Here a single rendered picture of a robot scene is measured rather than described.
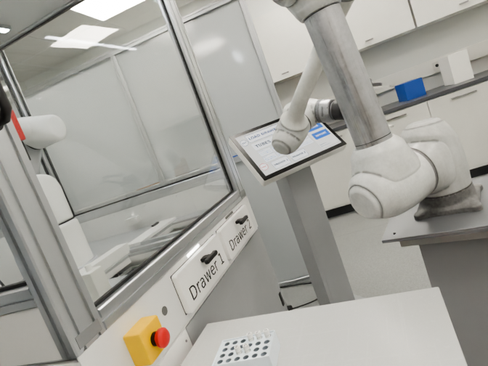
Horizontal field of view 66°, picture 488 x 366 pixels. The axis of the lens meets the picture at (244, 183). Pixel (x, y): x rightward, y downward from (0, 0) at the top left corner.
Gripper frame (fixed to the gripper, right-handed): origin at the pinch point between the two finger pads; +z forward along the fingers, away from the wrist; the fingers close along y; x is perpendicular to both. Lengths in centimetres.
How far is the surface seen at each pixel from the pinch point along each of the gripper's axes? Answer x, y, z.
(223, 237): -48, -37, -39
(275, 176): 6, -29, -54
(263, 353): -83, -43, 2
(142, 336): -97, -38, -17
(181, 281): -76, -38, -28
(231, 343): -82, -45, -8
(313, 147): 32, -19, -47
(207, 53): 63, 41, -141
